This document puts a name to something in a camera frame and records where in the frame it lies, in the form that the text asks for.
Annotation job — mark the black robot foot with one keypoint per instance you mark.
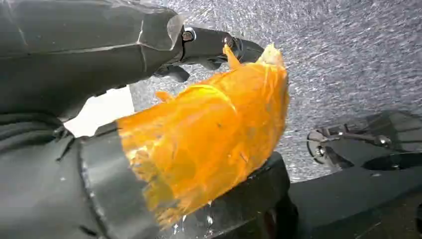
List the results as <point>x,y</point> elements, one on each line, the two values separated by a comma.
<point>356,145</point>

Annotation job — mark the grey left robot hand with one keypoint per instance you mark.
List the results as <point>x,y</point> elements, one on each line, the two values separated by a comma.
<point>99,49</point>

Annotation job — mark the ribbed grey left arm sleeve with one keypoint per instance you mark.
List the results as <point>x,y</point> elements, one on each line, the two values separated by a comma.
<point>26,132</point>

